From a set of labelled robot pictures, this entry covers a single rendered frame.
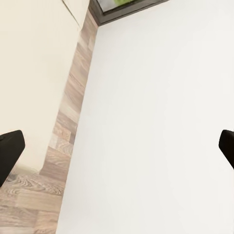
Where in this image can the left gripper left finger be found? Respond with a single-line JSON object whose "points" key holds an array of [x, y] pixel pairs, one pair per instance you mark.
{"points": [[12, 145]]}

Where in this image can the bed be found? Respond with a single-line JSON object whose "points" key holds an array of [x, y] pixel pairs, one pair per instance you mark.
{"points": [[38, 40]]}

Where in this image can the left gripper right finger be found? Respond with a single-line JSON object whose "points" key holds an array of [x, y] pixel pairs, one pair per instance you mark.
{"points": [[226, 145]]}

